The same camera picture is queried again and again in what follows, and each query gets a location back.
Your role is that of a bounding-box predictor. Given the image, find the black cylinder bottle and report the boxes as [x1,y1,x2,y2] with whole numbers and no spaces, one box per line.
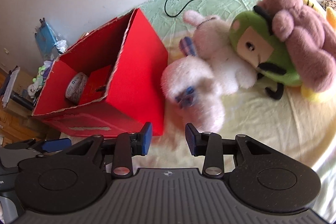
[10,91,34,111]

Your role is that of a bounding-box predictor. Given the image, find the wooden door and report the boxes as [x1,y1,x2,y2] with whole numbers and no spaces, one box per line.
[0,72,50,147]

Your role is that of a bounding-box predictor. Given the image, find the stack of papers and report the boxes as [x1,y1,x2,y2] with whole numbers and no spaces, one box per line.
[0,67,21,109]

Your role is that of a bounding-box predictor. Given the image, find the pale green bedsheet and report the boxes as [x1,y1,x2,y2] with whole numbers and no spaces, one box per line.
[134,0,336,222]

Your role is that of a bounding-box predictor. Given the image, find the pink plush rabbit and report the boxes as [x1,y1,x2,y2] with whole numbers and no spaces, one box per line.
[161,10,259,132]

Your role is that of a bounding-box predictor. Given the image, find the printed packing tape roll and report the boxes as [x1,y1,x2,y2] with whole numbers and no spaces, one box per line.
[65,72,88,105]

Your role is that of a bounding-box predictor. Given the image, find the blue packet in clear bag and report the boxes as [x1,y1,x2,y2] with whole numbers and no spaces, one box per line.
[35,19,67,59]

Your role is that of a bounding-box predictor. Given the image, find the green plush toy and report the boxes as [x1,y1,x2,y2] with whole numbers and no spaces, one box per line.
[228,6,302,101]

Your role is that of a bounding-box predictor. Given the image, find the red cardboard box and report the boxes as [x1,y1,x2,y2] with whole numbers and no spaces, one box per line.
[32,7,168,138]

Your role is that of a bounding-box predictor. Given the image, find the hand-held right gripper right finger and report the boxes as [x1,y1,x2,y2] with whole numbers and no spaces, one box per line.
[185,123,272,179]

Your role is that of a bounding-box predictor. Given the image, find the small red gift box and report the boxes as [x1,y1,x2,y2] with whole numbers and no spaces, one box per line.
[78,64,113,106]

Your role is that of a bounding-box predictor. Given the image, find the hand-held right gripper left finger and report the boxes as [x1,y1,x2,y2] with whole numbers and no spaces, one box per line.
[66,122,153,179]

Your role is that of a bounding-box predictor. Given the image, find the small white plush toy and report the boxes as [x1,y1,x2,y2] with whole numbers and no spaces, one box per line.
[28,84,40,98]

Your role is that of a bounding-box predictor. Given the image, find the green frog toy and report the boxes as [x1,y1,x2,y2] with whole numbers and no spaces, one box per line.
[33,66,50,83]

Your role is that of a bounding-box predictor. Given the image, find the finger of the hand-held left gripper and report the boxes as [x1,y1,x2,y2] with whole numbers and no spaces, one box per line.
[29,138,72,155]

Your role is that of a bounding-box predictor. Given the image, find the mauve plush toy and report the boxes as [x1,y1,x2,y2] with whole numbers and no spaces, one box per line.
[259,0,336,93]

